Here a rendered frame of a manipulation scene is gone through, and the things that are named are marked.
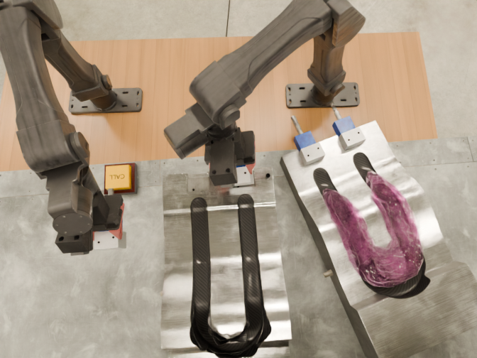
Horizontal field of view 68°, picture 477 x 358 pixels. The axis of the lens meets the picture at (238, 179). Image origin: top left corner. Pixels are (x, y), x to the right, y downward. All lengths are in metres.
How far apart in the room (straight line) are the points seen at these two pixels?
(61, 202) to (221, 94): 0.29
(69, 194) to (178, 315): 0.34
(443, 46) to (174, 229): 1.88
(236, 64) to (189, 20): 1.64
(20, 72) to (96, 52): 0.55
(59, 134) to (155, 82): 0.52
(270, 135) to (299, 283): 0.39
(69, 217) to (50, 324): 0.46
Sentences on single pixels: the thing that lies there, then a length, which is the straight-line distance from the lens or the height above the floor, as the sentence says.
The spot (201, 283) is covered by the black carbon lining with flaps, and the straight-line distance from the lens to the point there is 0.81.
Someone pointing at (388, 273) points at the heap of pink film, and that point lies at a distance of 0.86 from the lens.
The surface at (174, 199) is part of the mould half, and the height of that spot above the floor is 0.89.
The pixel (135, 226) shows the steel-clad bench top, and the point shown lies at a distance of 0.95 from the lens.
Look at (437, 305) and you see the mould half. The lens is 0.89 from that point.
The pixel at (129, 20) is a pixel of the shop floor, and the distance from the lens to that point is 2.28.
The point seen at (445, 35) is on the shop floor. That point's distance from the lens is 2.39.
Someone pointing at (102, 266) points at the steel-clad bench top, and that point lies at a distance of 0.96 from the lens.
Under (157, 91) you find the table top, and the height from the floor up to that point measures 0.80.
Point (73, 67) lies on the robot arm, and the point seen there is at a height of 1.04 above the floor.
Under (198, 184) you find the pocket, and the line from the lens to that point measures 0.87.
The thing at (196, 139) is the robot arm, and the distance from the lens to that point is 0.63.
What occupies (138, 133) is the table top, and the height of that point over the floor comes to 0.80.
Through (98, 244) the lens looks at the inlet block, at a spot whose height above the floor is 0.96.
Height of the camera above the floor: 1.70
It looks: 75 degrees down
